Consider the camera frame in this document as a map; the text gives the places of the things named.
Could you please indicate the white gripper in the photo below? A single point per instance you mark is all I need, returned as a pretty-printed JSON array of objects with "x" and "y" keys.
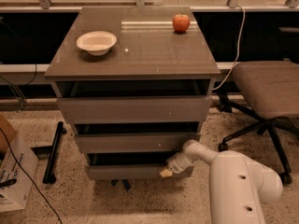
[{"x": 175, "y": 165}]

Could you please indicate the grey bottom drawer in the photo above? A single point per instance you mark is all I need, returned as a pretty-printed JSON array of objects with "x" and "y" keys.
[{"x": 108, "y": 166}]

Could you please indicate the grey drawer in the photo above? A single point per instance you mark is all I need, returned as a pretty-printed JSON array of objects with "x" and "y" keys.
[
  {"x": 131, "y": 110},
  {"x": 130, "y": 143},
  {"x": 108, "y": 166}
]

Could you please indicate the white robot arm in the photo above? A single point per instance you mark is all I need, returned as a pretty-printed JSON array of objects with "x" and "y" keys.
[{"x": 238, "y": 185}]

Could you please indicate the grey middle drawer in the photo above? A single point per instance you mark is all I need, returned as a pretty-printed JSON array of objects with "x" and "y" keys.
[{"x": 130, "y": 143}]

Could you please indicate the grey top drawer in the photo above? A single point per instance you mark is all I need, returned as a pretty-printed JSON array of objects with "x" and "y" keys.
[{"x": 131, "y": 110}]

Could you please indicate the grey drawer cabinet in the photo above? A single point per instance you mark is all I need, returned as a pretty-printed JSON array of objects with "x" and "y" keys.
[{"x": 149, "y": 59}]

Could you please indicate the black metal bar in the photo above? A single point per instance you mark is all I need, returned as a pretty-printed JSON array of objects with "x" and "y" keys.
[{"x": 49, "y": 176}]

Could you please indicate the grey office chair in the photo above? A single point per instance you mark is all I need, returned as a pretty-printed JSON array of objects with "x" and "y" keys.
[{"x": 271, "y": 90}]

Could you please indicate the white paper bowl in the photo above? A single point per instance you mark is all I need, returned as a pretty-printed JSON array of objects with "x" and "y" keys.
[{"x": 96, "y": 43}]

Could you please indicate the cardboard box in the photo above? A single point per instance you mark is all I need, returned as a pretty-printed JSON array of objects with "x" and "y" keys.
[{"x": 18, "y": 161}]

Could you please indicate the red apple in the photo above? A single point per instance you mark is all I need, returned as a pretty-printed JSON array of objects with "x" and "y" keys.
[{"x": 181, "y": 23}]

